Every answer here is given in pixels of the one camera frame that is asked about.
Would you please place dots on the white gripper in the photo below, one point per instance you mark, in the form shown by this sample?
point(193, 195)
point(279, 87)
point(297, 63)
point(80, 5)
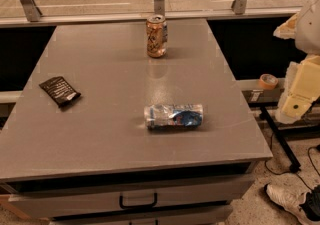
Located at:
point(310, 30)

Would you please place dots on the orange soda can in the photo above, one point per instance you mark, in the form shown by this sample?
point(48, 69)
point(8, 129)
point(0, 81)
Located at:
point(157, 35)

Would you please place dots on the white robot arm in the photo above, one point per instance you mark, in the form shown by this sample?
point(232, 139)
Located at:
point(307, 38)

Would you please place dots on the black rxbar chocolate wrapper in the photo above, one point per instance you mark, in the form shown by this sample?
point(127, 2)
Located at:
point(60, 91)

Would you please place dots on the roll of tan tape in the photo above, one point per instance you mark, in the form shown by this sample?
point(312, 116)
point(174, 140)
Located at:
point(268, 81)

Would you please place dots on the black metal stand leg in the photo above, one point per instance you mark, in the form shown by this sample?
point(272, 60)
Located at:
point(295, 164)

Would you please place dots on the white sneaker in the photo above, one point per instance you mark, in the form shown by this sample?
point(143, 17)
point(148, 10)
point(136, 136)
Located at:
point(305, 206)

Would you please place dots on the upper grey drawer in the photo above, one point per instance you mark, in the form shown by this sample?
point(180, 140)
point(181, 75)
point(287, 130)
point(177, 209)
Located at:
point(105, 199)

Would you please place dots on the grey drawer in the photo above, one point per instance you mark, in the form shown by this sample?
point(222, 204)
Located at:
point(105, 199)
point(200, 215)

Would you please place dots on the lower grey drawer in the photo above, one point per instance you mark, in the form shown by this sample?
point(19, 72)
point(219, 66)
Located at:
point(200, 215)

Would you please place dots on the black upper drawer handle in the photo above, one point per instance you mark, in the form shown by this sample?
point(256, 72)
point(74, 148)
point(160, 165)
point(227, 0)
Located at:
point(138, 201)

